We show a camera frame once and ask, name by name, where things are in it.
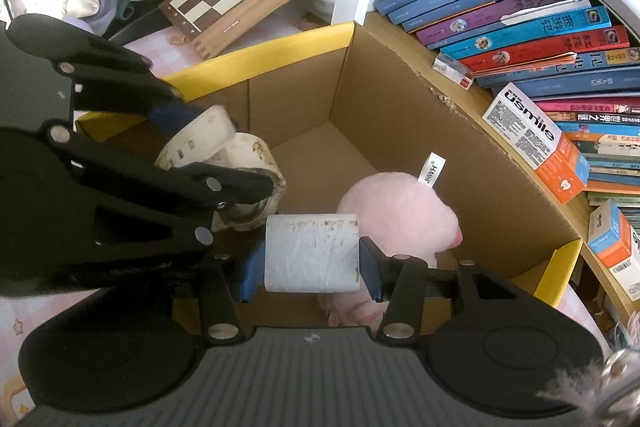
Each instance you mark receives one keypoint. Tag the pink checked desktop mat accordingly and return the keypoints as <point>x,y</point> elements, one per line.
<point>20,332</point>

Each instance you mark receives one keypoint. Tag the fluffy pink sleeve cuff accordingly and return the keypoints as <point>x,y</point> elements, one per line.
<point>575,387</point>

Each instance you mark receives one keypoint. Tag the white cylindrical roll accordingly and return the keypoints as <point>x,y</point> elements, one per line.
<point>310,252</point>

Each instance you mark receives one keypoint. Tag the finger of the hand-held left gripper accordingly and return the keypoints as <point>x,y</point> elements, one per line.
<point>172,117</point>
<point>235,187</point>

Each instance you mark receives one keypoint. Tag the yellow cardboard box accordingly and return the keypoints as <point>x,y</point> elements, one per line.
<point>400,107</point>

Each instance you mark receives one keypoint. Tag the row of leaning books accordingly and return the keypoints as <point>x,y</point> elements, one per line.
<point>500,2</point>

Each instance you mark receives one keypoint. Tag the pink plush pig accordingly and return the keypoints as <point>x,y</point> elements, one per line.
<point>400,207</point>

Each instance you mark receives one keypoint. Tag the small red white carton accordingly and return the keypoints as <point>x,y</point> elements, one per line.
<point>452,69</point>

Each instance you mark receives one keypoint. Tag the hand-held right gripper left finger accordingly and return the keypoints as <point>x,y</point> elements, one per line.
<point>250,277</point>

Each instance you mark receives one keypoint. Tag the clear tape roll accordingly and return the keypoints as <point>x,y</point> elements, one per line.
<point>250,152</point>

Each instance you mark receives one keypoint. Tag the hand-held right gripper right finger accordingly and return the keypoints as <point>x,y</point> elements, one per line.
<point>371,269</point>

